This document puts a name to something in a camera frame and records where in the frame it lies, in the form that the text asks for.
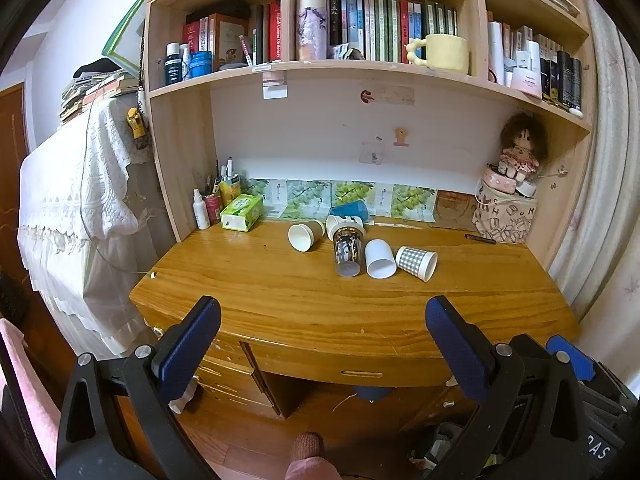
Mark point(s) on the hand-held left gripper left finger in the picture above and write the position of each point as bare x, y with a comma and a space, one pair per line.
185, 355

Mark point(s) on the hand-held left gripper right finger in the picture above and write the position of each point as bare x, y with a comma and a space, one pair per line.
460, 355

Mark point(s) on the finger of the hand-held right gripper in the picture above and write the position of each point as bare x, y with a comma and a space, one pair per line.
531, 347
577, 362

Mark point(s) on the grey checkered paper cup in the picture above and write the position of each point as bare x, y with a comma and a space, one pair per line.
417, 262

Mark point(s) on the plain white cup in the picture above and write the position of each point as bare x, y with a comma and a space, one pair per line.
379, 258

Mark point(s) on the brown paper cup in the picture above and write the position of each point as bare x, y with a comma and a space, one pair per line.
301, 236

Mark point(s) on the blue plastic cup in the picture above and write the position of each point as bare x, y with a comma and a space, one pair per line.
350, 208

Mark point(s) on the row of upright books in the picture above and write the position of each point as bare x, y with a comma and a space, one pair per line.
390, 25

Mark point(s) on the small wooden desk drawer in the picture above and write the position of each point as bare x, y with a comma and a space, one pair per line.
227, 357
235, 385

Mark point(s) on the wide wooden desk drawer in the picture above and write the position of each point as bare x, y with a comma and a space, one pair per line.
350, 371

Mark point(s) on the wooden desk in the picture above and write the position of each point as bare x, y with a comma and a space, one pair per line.
280, 285

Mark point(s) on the dark pen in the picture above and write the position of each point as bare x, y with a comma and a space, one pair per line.
480, 238

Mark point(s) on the letter print bag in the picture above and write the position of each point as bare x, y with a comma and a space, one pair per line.
505, 222

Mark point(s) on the white stick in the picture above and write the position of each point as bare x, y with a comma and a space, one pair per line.
397, 226

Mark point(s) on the white spray bottle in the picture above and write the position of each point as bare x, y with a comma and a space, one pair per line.
201, 211

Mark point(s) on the brown card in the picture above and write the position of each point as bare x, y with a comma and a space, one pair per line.
452, 207

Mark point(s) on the green tissue box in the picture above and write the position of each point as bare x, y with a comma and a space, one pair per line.
241, 212

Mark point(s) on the person's leg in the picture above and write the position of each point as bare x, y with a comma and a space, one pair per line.
307, 455

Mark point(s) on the white round container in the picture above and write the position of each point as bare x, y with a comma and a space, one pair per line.
527, 189

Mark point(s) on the pink chair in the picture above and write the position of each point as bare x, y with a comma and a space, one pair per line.
27, 400

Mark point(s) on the pink box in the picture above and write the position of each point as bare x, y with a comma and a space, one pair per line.
500, 180

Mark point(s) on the white patterned mug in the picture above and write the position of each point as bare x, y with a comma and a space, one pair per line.
345, 222

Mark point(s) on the row of leaf print cards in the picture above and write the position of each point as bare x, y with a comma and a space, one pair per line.
350, 195

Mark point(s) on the wooden bookshelf hutch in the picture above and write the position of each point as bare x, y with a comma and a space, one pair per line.
167, 160

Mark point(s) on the brown haired rag doll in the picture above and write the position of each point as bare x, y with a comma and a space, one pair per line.
522, 147

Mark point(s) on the pale floral curtain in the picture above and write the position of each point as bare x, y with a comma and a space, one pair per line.
610, 160

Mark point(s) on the white lace cloth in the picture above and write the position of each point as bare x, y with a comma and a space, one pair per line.
85, 175

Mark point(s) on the yellow toy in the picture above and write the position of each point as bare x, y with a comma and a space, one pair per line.
134, 122

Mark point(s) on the pile of books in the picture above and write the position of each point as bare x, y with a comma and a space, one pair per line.
92, 94

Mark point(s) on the row of cosmetic boxes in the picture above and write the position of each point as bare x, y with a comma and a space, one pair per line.
545, 65

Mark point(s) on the white paper label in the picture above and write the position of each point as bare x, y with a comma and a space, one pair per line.
275, 84

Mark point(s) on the black bottle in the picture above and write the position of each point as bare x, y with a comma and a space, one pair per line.
172, 66

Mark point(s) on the blue jar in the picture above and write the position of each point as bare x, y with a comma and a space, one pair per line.
201, 64

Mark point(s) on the wooden door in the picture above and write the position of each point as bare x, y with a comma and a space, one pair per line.
12, 120

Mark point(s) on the small white bottle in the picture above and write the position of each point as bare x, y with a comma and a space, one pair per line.
185, 62

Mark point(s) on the black cloth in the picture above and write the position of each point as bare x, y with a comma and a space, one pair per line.
97, 67

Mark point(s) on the pale yellow mug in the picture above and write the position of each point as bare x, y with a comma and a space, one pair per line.
442, 54

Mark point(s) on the brown box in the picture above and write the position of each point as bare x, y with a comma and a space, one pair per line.
227, 40

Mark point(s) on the green framed picture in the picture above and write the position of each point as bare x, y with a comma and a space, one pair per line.
125, 42

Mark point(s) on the red dictionary book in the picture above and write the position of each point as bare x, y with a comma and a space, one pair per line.
275, 30

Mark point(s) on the floral cylinder tube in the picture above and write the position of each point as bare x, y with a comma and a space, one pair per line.
312, 25

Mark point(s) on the clear wall hook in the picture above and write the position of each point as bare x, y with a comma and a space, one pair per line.
372, 152

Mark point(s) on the yellow wall sticker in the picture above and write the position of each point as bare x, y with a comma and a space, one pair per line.
400, 136

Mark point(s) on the red wall sticker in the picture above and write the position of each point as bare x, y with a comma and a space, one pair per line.
367, 96

